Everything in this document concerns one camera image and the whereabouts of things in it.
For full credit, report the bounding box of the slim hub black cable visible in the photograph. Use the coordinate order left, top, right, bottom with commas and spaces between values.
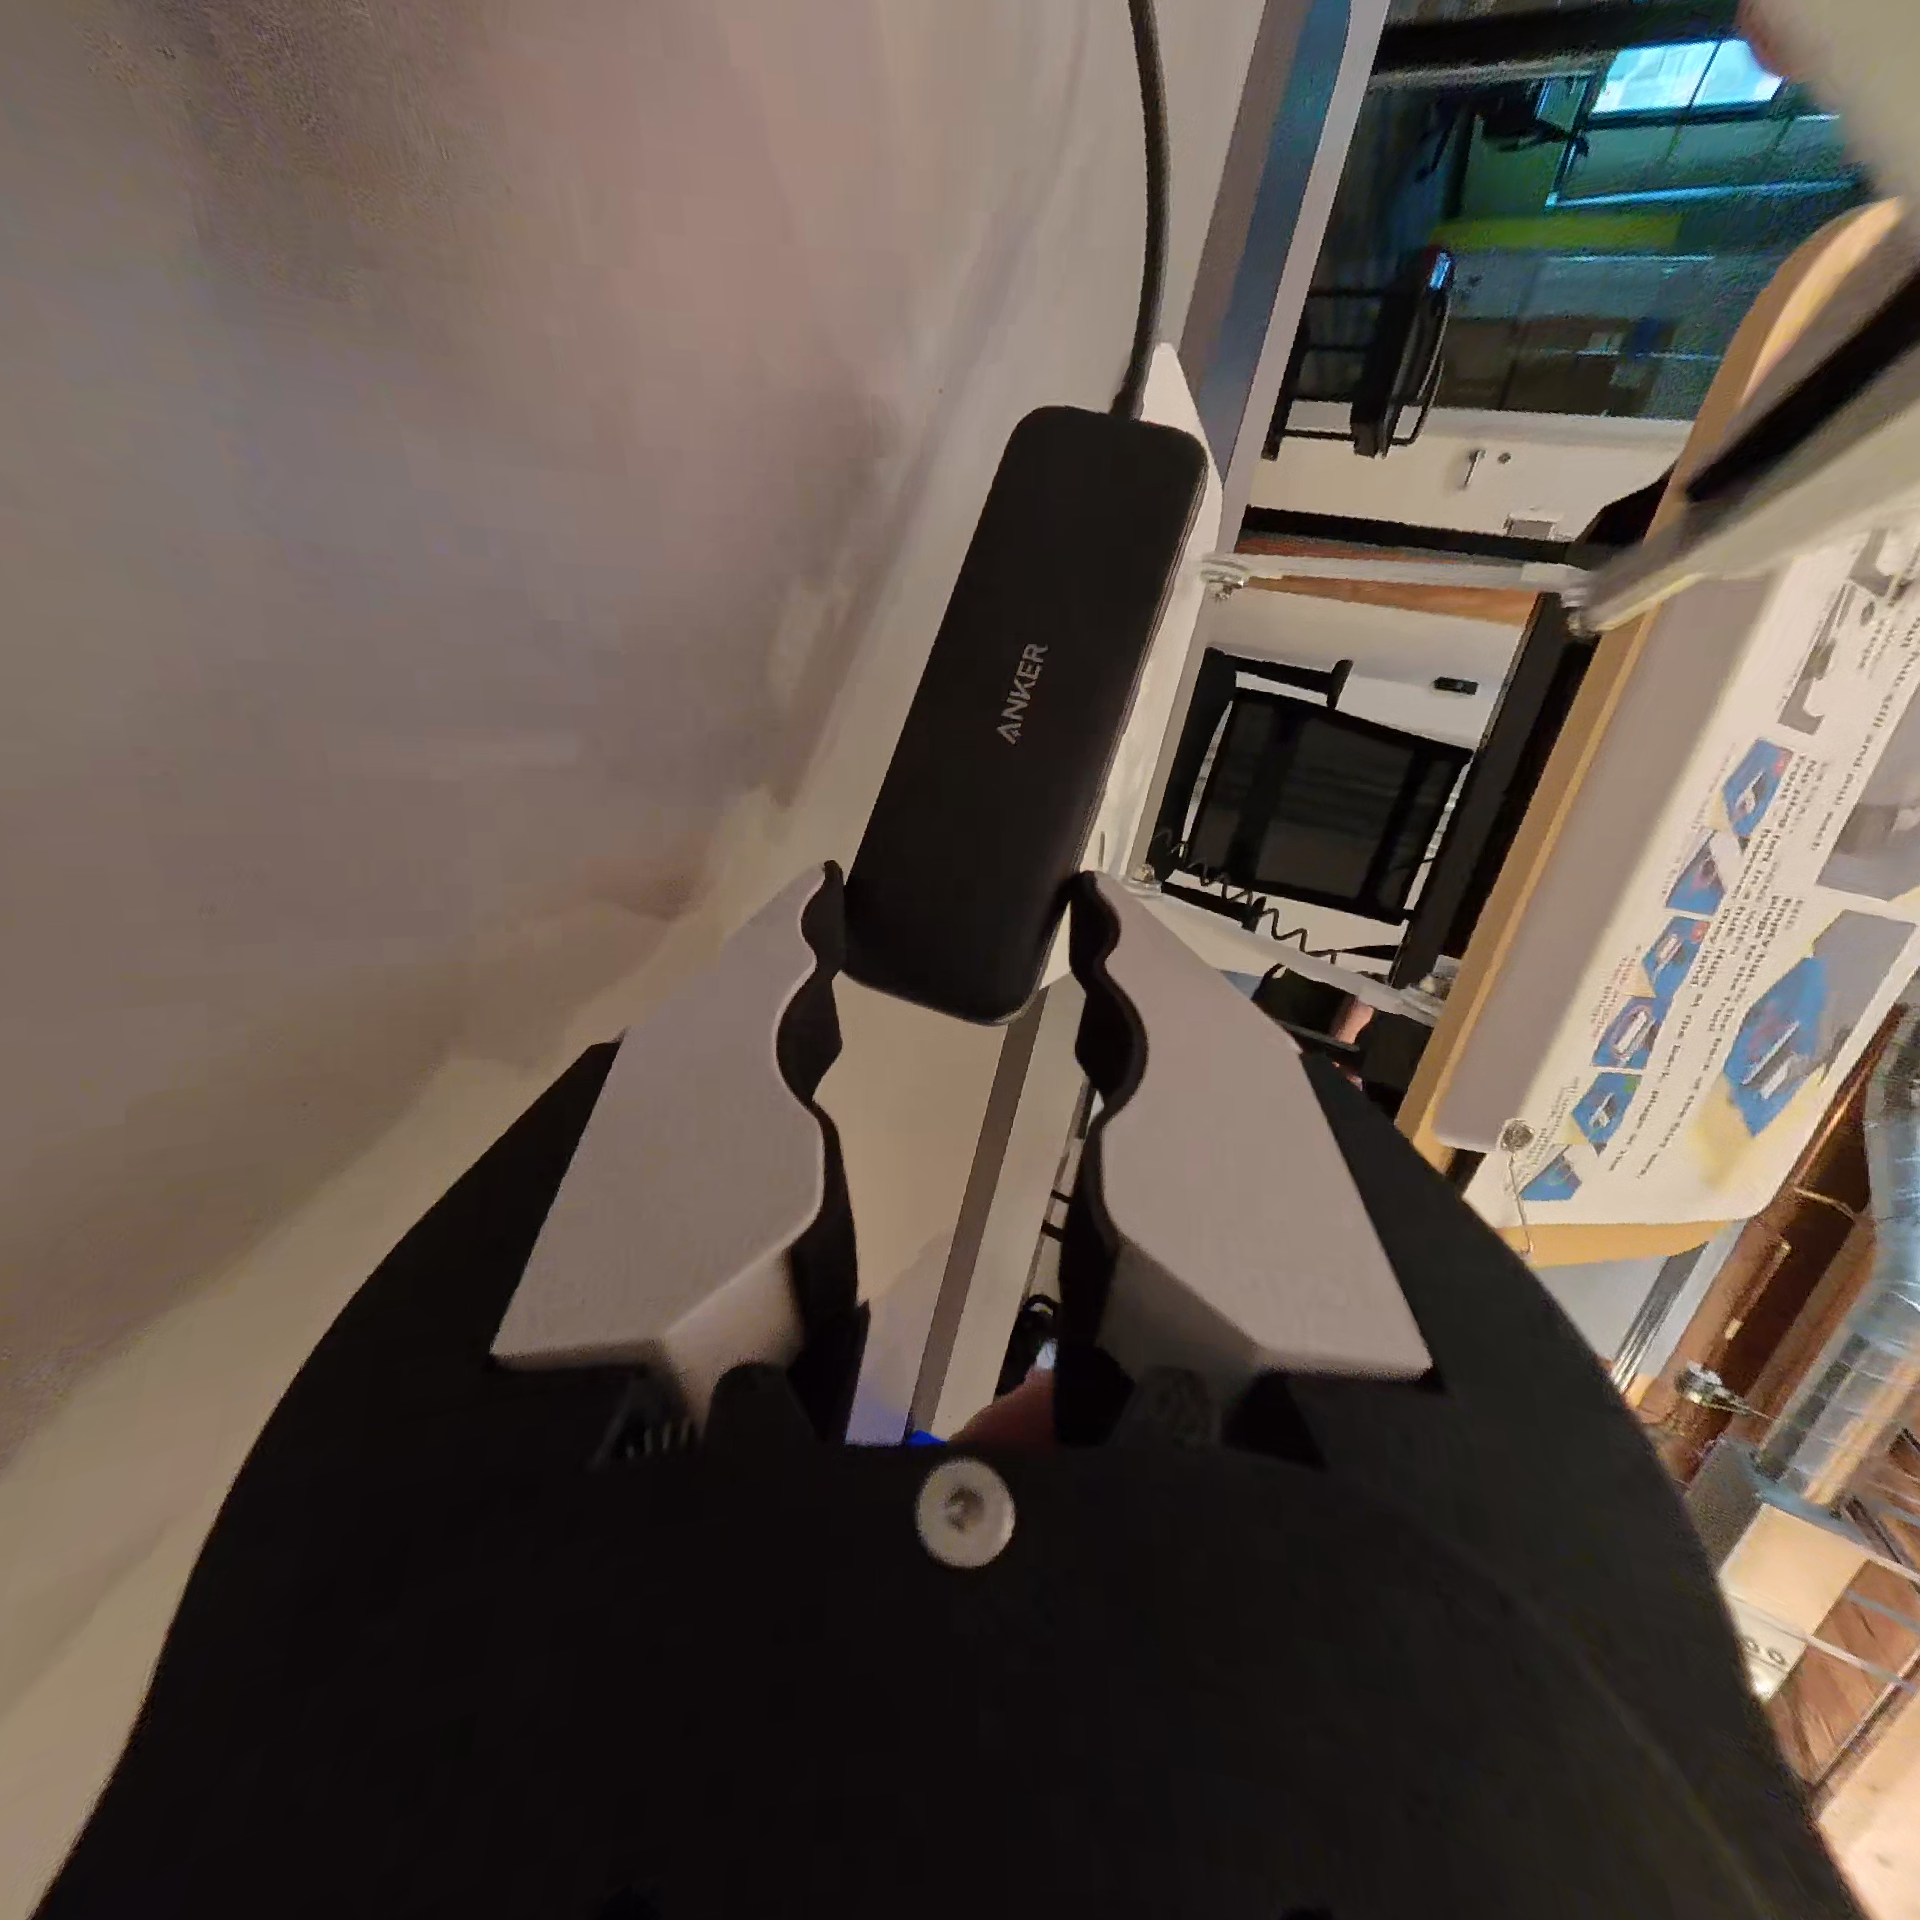
1105, 0, 1182, 422

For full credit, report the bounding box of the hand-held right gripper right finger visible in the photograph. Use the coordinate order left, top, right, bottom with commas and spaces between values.
1065, 878, 1435, 1406

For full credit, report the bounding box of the silver ventilation duct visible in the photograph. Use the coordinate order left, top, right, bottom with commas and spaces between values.
1676, 1014, 1920, 1517

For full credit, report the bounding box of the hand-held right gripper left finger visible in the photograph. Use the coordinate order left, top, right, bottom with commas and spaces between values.
490, 871, 857, 1413

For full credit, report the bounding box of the slim dark grey hub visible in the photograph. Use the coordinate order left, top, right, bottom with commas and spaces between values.
838, 402, 1221, 1024

